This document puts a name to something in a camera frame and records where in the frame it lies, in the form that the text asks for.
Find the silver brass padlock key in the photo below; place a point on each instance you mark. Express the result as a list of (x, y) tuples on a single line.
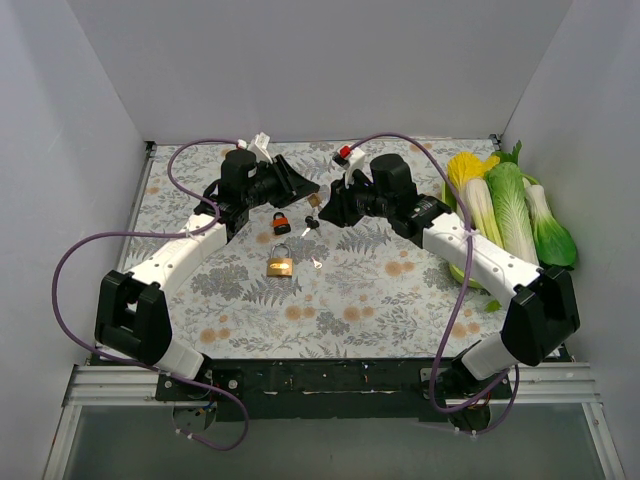
[(316, 263)]

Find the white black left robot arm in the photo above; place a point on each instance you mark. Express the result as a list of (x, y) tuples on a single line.
[(133, 314)]

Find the orange black padlock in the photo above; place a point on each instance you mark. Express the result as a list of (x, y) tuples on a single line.
[(280, 224)]

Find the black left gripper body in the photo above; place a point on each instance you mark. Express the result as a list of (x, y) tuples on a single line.
[(284, 177)]

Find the green celery stalks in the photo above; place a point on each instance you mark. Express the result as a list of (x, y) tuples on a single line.
[(492, 235)]

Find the green napa cabbage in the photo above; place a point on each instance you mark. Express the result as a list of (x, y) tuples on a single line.
[(507, 190)]

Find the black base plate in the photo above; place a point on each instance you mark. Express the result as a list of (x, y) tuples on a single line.
[(326, 388)]

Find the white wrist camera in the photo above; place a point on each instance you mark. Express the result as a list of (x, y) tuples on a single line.
[(351, 159), (258, 146)]

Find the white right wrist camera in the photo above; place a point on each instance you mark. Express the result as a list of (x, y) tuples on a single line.
[(351, 159)]

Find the large brass padlock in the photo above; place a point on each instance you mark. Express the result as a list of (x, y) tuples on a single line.
[(280, 262)]

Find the orange black padlock key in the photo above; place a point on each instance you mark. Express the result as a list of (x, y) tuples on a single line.
[(311, 225)]

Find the aluminium frame rail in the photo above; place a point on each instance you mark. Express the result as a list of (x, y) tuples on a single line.
[(112, 427)]

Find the small brass padlock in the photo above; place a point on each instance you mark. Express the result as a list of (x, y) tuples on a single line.
[(314, 200)]

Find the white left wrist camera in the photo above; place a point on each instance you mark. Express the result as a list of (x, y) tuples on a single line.
[(258, 146)]

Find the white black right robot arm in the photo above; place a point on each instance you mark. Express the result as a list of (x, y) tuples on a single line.
[(541, 306)]

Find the floral patterned mat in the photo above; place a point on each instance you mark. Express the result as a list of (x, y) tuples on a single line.
[(377, 295)]

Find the bok choy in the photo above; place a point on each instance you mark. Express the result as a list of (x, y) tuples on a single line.
[(553, 243)]

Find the yellow-leaf napa cabbage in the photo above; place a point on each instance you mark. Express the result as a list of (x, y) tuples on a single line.
[(467, 174)]

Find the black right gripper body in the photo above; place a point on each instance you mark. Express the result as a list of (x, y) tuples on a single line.
[(347, 201)]

